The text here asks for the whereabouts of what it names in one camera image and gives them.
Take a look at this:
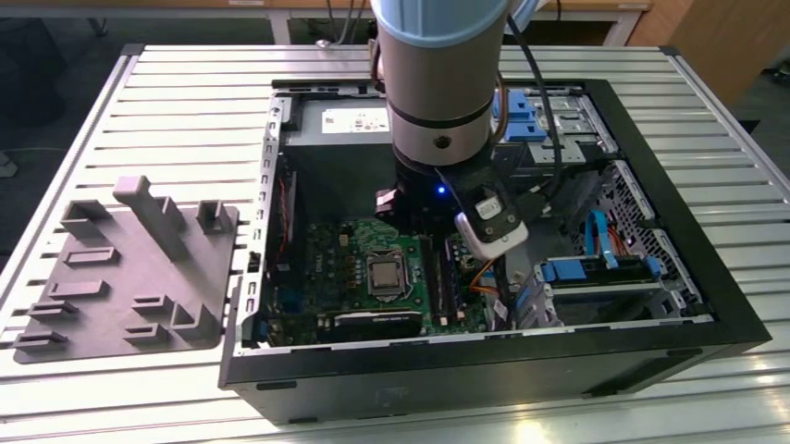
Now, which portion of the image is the CPU socket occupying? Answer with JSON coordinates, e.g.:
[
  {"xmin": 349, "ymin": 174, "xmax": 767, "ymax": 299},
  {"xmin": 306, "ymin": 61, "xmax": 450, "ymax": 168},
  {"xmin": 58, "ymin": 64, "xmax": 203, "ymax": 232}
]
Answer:
[{"xmin": 364, "ymin": 248, "xmax": 410, "ymax": 302}]

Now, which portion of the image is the green motherboard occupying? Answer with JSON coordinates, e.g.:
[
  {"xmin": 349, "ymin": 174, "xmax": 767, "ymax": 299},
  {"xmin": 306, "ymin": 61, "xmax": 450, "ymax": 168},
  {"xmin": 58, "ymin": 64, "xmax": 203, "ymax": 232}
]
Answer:
[{"xmin": 265, "ymin": 219, "xmax": 496, "ymax": 347}]

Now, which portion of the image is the silver CPU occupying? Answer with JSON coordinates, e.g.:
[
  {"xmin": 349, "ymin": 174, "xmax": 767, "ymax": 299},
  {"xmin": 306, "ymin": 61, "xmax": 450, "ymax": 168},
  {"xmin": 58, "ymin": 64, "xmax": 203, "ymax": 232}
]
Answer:
[{"xmin": 369, "ymin": 263, "xmax": 406, "ymax": 290}]

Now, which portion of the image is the grey power supply unit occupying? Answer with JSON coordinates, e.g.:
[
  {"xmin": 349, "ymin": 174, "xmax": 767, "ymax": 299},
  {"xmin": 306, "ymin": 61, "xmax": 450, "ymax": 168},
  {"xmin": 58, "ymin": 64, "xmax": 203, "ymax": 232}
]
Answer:
[{"xmin": 294, "ymin": 99, "xmax": 404, "ymax": 149}]

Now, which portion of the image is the black case fan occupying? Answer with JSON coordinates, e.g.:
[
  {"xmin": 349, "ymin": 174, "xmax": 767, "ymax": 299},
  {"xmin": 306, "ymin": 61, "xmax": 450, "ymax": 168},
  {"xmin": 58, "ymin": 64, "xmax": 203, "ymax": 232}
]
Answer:
[{"xmin": 273, "ymin": 168, "xmax": 299, "ymax": 274}]

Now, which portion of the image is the blue plastic disk carrier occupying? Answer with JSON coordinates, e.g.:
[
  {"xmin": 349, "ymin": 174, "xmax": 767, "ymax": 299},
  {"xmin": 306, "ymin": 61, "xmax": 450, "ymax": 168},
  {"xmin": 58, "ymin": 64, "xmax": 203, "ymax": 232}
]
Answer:
[{"xmin": 502, "ymin": 90, "xmax": 550, "ymax": 142}]

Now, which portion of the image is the black disk with blue carrier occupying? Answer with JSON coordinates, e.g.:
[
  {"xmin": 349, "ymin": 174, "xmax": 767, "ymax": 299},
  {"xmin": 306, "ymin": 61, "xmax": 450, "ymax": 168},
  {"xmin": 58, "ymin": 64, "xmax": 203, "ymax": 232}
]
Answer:
[{"xmin": 534, "ymin": 255, "xmax": 668, "ymax": 291}]

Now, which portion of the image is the black graphics card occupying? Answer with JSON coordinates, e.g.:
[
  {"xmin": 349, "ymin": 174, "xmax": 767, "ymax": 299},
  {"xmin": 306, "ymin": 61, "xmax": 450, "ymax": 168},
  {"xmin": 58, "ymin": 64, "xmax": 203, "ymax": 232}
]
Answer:
[{"xmin": 317, "ymin": 308, "xmax": 426, "ymax": 344}]

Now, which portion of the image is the silver metal drive cage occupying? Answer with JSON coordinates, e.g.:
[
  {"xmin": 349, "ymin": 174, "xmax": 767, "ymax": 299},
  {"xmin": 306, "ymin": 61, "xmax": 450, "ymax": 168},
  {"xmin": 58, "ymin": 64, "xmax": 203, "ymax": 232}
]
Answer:
[{"xmin": 528, "ymin": 85, "xmax": 620, "ymax": 166}]

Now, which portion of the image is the black silver PC case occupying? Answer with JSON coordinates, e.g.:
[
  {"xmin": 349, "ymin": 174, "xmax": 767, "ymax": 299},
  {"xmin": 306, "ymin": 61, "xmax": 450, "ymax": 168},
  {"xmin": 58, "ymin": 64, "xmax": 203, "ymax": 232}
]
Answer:
[{"xmin": 219, "ymin": 78, "xmax": 773, "ymax": 426}]

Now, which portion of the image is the grey plastic parts rack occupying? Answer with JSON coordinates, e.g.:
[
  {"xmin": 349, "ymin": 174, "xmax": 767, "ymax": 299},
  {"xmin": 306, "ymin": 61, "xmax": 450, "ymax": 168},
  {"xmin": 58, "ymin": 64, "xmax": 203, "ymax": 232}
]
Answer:
[{"xmin": 11, "ymin": 175, "xmax": 242, "ymax": 365}]

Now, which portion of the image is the wooden cabinet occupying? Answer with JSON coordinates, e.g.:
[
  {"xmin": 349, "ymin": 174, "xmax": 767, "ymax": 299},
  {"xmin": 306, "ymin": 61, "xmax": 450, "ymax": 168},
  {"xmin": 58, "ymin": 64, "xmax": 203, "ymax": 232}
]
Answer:
[{"xmin": 629, "ymin": 0, "xmax": 790, "ymax": 107}]

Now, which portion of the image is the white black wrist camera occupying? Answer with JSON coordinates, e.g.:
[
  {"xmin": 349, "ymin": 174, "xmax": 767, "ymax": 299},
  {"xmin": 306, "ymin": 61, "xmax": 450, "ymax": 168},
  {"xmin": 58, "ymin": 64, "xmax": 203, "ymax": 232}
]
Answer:
[{"xmin": 436, "ymin": 166, "xmax": 533, "ymax": 260}]

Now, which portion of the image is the orange wire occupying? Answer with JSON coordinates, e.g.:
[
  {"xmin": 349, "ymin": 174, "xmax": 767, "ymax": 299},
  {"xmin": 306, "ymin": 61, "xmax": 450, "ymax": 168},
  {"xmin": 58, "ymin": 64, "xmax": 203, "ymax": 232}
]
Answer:
[{"xmin": 469, "ymin": 258, "xmax": 500, "ymax": 297}]

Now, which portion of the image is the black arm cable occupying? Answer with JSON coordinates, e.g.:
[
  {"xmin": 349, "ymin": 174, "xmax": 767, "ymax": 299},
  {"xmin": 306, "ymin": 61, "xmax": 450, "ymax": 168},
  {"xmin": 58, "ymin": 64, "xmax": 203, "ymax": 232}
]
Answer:
[{"xmin": 505, "ymin": 13, "xmax": 569, "ymax": 223}]

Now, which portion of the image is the blue data wire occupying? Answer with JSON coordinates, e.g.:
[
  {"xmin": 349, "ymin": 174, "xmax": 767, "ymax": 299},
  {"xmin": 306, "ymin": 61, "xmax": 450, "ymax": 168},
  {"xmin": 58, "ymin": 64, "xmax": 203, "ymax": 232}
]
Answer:
[{"xmin": 585, "ymin": 210, "xmax": 621, "ymax": 270}]

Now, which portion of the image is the grey cable with plug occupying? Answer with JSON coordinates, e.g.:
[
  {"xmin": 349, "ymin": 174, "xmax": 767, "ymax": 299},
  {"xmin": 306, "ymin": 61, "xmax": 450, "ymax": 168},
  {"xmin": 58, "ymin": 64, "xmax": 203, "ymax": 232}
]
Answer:
[{"xmin": 314, "ymin": 0, "xmax": 372, "ymax": 51}]

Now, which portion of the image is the white frame wooden desk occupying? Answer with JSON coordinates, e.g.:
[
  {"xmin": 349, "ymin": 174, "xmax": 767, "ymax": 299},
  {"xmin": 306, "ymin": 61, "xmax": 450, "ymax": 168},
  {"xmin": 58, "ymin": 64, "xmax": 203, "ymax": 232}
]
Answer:
[{"xmin": 0, "ymin": 0, "xmax": 656, "ymax": 47}]

